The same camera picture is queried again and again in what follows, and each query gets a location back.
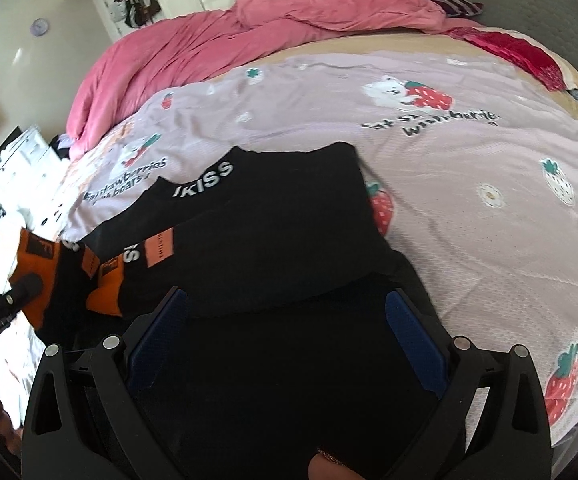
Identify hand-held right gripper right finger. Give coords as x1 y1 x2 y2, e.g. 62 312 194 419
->
384 287 554 480

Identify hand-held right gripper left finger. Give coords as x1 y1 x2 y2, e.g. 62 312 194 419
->
21 287 190 480

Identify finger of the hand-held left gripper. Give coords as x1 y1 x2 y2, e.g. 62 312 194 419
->
0 274 46 313

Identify black shirt with orange patches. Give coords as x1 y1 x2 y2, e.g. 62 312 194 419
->
9 142 470 480

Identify dark clothes heap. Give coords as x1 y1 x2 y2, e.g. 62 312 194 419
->
50 134 76 162

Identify person's right hand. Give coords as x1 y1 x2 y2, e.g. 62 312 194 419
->
309 449 366 480

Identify white drawer cabinet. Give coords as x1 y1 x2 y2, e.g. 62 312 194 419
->
0 127 67 188

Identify strawberry bear printed bed sheet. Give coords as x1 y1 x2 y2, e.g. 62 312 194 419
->
61 50 578 443

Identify pink duvet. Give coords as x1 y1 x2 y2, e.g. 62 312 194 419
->
66 0 470 161

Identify red cloth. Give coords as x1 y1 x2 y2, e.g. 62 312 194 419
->
446 27 564 92

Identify beige bed sheet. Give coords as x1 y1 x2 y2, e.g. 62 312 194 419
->
264 27 578 96

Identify hanging bags on door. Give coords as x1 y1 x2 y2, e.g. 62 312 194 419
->
113 0 163 30

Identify dark striped pillow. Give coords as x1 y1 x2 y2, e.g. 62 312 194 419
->
411 0 484 18

